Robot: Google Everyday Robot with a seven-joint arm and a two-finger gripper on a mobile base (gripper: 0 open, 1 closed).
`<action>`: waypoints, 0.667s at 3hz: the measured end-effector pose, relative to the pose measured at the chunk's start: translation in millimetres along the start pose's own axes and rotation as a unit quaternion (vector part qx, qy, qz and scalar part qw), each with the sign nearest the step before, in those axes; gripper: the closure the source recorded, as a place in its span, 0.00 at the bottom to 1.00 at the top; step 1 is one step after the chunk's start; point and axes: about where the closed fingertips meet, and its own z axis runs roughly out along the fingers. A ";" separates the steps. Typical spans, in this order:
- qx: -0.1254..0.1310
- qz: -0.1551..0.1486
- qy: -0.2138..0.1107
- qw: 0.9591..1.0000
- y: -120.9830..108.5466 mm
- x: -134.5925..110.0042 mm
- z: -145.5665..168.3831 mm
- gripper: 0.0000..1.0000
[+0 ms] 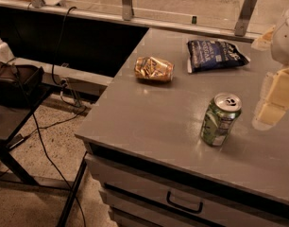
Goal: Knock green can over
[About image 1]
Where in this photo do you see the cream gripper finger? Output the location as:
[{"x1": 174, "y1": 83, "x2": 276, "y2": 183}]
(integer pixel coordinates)
[
  {"x1": 252, "y1": 66, "x2": 289, "y2": 131},
  {"x1": 251, "y1": 26, "x2": 276, "y2": 51}
]

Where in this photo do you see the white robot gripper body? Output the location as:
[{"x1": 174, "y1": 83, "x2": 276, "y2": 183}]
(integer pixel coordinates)
[{"x1": 271, "y1": 8, "x2": 289, "y2": 65}]

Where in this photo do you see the green soda can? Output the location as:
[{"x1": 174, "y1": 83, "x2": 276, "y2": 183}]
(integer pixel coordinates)
[{"x1": 200, "y1": 93, "x2": 242, "y2": 147}]

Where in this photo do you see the crushed orange soda can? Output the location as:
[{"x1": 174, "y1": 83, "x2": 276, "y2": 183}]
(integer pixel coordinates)
[{"x1": 134, "y1": 57, "x2": 175, "y2": 82}]

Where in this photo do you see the blue chip bag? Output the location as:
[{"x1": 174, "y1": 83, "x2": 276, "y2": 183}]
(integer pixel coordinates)
[{"x1": 187, "y1": 40, "x2": 250, "y2": 74}]

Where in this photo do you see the grey drawer cabinet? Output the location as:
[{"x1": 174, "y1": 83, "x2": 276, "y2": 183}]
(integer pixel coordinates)
[{"x1": 85, "y1": 143, "x2": 289, "y2": 227}]

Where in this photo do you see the black bag on table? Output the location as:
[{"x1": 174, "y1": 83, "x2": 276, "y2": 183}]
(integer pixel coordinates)
[{"x1": 0, "y1": 61, "x2": 43, "y2": 108}]

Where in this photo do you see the white spray bottle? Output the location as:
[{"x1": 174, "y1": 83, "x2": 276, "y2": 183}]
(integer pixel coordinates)
[{"x1": 0, "y1": 38, "x2": 14, "y2": 61}]

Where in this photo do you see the black side table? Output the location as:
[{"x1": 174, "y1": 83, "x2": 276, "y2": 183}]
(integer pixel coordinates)
[{"x1": 0, "y1": 84, "x2": 86, "y2": 227}]

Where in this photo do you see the metal railing post right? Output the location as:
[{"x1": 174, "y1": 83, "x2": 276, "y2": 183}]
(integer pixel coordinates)
[{"x1": 234, "y1": 0, "x2": 258, "y2": 37}]

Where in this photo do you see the black drawer handle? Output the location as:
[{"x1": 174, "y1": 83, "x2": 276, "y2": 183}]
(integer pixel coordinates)
[{"x1": 165, "y1": 190, "x2": 204, "y2": 215}]

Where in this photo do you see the metal railing post centre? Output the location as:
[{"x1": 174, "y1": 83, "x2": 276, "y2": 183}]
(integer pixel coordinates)
[{"x1": 122, "y1": 0, "x2": 133, "y2": 21}]

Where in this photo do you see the black power cable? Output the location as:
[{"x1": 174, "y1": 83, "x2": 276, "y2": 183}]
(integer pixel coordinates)
[{"x1": 50, "y1": 6, "x2": 88, "y2": 109}]

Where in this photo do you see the black floor cable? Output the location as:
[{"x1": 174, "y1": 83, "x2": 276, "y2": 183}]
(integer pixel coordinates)
[{"x1": 6, "y1": 107, "x2": 88, "y2": 227}]

